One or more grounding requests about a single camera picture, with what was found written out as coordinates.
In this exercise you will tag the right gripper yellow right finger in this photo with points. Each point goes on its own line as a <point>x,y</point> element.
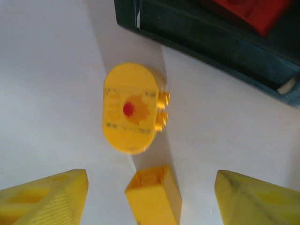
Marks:
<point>262,206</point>

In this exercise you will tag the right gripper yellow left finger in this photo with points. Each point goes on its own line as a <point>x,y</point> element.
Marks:
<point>35,204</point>

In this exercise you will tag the yellow rectangular lego brick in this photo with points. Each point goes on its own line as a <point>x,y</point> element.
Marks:
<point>152,201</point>

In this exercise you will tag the yellow oval printed lego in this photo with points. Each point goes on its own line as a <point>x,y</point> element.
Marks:
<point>129,105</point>

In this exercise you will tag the black plastic bin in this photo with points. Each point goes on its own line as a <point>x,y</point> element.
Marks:
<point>211,47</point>

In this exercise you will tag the red lego brick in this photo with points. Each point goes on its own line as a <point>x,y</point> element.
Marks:
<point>257,14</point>

